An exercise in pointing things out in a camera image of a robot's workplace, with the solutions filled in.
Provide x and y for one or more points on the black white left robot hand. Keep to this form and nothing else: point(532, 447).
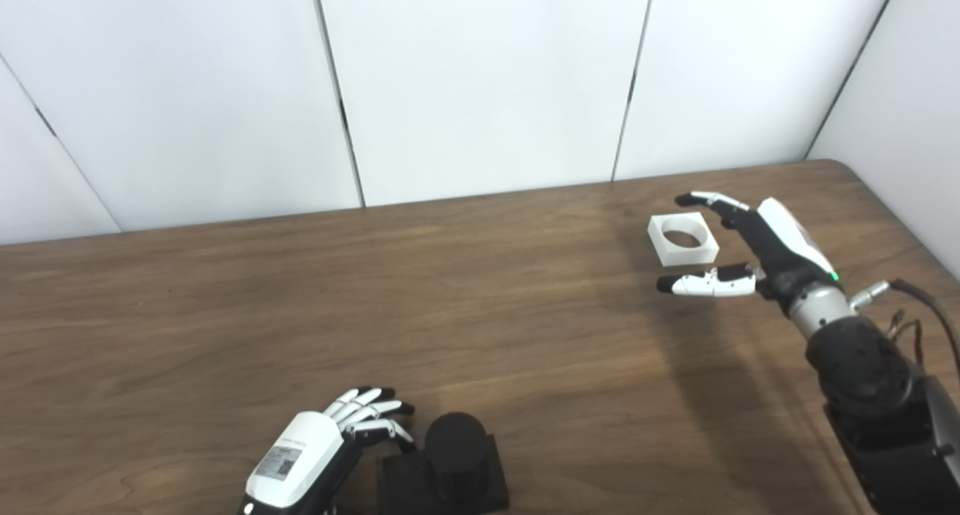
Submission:
point(300, 455)

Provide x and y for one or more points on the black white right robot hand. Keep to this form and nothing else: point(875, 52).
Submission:
point(780, 245)

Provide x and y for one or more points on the white square piece with hole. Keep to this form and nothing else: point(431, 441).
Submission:
point(686, 254)

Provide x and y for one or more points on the black peg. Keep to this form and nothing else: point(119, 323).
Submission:
point(454, 455)

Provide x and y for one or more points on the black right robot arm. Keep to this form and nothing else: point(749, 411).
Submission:
point(870, 380)

